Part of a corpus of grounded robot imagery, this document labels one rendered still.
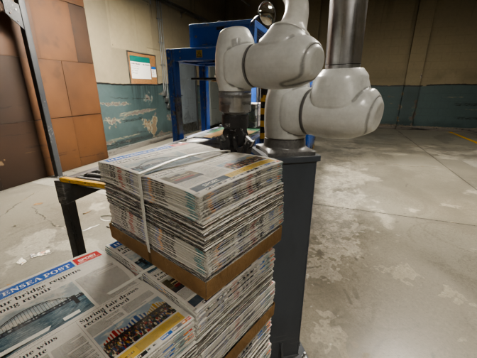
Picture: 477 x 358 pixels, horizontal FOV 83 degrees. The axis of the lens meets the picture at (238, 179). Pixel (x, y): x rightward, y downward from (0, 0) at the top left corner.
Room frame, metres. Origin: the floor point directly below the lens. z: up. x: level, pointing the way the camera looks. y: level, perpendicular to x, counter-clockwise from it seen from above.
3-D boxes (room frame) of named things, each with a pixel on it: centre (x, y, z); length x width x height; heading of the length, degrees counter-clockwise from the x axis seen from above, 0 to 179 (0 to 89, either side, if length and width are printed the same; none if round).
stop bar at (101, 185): (1.16, 0.66, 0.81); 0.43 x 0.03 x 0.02; 70
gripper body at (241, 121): (0.77, 0.01, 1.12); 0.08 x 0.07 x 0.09; 51
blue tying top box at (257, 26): (2.74, 0.08, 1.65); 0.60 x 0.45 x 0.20; 70
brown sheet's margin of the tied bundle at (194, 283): (0.58, 0.03, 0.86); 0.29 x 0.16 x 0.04; 141
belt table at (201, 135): (2.74, 0.08, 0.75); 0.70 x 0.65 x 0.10; 160
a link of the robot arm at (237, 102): (0.77, 0.01, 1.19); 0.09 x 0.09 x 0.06
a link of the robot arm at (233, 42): (0.76, 0.00, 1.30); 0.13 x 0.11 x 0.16; 46
